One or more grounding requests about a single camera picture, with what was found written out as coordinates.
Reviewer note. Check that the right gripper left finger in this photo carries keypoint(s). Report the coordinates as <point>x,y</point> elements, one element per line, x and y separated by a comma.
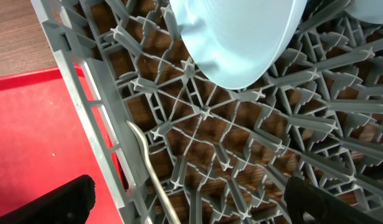
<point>70,203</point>

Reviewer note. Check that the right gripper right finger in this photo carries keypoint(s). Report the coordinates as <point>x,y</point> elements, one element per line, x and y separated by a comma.
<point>308,204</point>

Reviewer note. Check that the red serving tray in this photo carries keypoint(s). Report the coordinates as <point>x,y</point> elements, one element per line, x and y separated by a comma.
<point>43,144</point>

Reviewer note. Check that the white plastic spoon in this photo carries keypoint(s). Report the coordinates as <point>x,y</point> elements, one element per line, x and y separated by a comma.
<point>144,148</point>

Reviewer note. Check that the grey dishwasher rack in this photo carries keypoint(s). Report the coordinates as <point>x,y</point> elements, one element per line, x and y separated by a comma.
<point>221,155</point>

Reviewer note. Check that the light blue plate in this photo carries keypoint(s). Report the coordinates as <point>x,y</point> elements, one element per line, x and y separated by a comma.
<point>234,42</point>

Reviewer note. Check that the light blue bowl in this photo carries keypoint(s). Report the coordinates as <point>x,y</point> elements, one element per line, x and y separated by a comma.
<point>370,11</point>

